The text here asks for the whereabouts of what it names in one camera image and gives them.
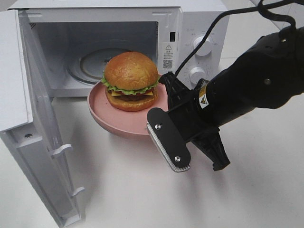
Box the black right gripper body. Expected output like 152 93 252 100
166 79 219 142

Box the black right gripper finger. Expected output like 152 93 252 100
159 72 194 113
190 129 230 171

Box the burger with lettuce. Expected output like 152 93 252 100
101 51 159 112

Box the pink round plate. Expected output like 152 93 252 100
87 82 168 139

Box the white microwave door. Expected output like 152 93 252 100
0 9 84 228

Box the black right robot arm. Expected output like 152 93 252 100
161 28 304 171

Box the lower white timer knob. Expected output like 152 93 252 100
189 67 207 85

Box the upper white power knob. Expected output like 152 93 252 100
193 36 213 57

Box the glass microwave turntable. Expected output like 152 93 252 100
67 48 130 85

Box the white microwave oven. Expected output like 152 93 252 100
8 0 226 97

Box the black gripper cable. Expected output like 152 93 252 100
173 0 297 76

